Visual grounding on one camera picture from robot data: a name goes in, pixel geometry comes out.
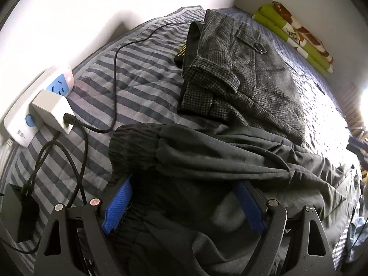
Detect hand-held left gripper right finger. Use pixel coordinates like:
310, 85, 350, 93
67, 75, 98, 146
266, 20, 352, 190
233, 181, 337, 276

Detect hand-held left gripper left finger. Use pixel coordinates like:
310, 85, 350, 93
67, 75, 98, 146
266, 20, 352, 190
34, 175, 134, 276

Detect black pants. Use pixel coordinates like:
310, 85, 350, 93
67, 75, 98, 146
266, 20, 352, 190
108, 122, 363, 276

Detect black power brick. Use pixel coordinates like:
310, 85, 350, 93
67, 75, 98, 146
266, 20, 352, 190
0, 183, 39, 243

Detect white power adapter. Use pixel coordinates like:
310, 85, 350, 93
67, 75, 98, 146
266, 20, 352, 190
32, 90, 75, 134

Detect white power strip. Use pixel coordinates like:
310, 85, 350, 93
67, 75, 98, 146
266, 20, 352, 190
3, 66, 75, 147

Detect grey checked pants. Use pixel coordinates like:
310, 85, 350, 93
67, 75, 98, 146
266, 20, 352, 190
174, 9, 307, 147

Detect striped bed sheet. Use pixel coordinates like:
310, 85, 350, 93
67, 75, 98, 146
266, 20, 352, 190
0, 6, 363, 276

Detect dark cloth with yellow print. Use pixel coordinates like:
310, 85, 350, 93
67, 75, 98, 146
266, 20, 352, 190
174, 43, 189, 65

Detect folded green patterned blanket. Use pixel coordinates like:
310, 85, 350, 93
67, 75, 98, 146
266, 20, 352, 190
252, 1, 335, 78

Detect black cable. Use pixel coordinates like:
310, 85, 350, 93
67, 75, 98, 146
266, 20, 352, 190
27, 122, 88, 209
65, 20, 199, 134
0, 234, 41, 255

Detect wooden bed rail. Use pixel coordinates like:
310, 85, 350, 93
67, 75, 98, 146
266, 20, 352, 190
343, 82, 363, 130

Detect ring light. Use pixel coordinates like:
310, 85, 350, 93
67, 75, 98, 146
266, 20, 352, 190
355, 72, 368, 127

